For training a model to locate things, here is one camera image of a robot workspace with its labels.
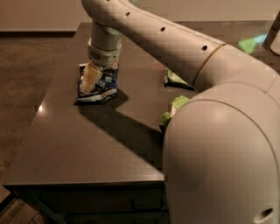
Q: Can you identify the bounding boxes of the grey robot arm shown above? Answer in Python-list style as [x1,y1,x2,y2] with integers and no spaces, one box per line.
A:
[81,0,280,224]

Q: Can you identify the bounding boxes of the green Dang rice chips bag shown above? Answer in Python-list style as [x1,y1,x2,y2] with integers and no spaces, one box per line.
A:
[160,95,189,128]

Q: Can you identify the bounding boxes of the blue chip bag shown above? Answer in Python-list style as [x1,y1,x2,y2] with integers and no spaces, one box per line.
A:
[77,63,119,102]

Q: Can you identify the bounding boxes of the dark cabinet drawers under counter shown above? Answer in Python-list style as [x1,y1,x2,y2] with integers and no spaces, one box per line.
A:
[10,182,171,224]

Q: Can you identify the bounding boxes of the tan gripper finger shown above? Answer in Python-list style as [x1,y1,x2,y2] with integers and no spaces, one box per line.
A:
[80,63,102,95]

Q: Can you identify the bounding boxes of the green Kettle chip bag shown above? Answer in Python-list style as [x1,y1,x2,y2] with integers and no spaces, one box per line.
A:
[164,68,193,90]

